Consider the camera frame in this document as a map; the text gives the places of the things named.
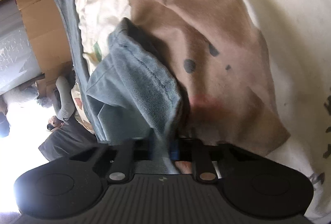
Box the blue-grey denim pants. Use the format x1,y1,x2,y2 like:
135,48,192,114
54,0,182,174

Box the dark grey pillow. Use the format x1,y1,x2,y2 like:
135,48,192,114
38,116,98,161

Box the grey U-shaped neck pillow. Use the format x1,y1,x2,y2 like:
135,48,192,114
53,76,76,122

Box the brown teddy bear toy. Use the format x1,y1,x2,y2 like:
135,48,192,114
47,116,64,132

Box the cream bear-print quilt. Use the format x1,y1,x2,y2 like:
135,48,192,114
75,0,330,223

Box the grey-blue appliance cabinet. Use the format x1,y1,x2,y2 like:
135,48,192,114
0,0,42,94

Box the brown cardboard sheet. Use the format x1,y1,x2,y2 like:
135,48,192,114
15,0,72,95

